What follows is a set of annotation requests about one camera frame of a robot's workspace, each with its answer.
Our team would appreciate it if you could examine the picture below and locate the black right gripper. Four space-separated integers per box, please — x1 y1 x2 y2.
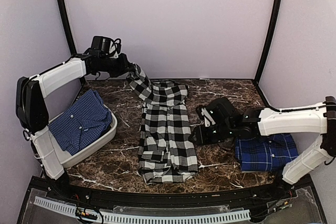
188 122 235 146

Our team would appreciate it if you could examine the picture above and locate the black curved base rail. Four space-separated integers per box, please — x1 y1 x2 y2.
15 175 328 224

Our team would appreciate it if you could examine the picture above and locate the white slotted cable duct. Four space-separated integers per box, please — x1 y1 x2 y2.
33 196 250 223

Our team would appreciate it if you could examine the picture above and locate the grey plastic bin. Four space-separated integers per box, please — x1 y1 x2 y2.
48 103 118 168

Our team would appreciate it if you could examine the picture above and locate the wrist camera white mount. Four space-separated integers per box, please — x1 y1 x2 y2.
196 105 216 127
108 38 121 59

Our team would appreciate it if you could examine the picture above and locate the black corner frame post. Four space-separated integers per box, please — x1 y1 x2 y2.
253 0 281 86
57 0 77 56

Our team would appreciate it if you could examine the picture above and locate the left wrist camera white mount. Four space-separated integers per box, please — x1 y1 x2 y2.
108 38 121 59

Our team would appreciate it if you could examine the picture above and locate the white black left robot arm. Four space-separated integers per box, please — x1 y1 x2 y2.
15 36 130 180

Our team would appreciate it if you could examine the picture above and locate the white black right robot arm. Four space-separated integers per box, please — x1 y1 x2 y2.
189 96 335 200

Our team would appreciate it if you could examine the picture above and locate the black corner frame post left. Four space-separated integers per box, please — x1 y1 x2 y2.
57 0 77 56

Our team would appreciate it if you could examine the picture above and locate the small-check blue shirt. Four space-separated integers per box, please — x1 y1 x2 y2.
48 90 113 155

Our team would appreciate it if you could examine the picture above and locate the black white checked shirt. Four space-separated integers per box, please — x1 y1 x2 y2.
127 63 198 184

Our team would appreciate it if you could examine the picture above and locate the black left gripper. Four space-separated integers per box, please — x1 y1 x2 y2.
100 53 135 78

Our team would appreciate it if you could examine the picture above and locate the black corner frame post right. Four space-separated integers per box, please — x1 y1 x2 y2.
253 0 281 86

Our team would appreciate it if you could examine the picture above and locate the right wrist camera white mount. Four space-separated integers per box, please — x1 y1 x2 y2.
196 105 216 127

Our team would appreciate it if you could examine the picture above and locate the blue plaid folded shirt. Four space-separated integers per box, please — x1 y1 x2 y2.
235 133 299 172

